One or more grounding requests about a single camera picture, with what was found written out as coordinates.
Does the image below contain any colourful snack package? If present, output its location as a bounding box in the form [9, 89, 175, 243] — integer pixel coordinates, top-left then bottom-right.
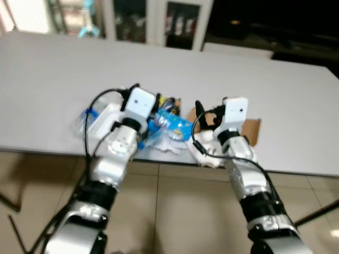
[158, 97, 182, 114]

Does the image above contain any blue plastic wrapper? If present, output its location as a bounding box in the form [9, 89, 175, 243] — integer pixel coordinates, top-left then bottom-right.
[148, 111, 194, 141]

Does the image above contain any brown cardboard piece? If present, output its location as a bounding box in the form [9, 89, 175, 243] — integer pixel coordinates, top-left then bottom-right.
[186, 107, 261, 147]

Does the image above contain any crumpled white tissue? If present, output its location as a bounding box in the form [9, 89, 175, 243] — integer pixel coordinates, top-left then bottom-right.
[185, 140, 228, 169]
[143, 132, 191, 157]

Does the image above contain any white background desk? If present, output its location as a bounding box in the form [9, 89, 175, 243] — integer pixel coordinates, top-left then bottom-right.
[204, 42, 274, 59]

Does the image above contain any clear plastic bottle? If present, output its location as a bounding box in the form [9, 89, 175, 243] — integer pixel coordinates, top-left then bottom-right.
[72, 103, 104, 139]

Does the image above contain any white glass door cabinet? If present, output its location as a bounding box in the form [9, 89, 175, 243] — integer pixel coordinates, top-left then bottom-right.
[48, 0, 212, 52]

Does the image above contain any light blue plastic hanger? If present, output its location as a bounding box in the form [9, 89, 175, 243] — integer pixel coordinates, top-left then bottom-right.
[78, 0, 101, 39]

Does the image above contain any black table leg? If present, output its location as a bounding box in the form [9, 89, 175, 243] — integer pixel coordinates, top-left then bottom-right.
[294, 200, 339, 228]
[0, 190, 22, 213]

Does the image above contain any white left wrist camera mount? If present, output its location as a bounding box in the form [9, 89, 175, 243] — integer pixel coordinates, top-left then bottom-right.
[121, 86, 157, 130]

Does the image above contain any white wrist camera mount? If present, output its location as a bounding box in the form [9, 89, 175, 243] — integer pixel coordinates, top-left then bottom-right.
[121, 86, 157, 130]
[213, 97, 249, 141]

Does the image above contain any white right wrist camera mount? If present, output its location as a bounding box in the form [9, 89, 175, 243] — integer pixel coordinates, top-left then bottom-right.
[213, 97, 249, 141]

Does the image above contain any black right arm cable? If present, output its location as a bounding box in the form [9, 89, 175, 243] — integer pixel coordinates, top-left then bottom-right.
[191, 111, 281, 212]

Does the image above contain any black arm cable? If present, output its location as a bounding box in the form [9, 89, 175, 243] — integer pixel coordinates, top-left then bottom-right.
[191, 111, 281, 212]
[82, 84, 141, 175]

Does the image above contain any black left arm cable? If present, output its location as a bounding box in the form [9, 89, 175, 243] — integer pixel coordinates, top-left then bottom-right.
[82, 84, 141, 175]

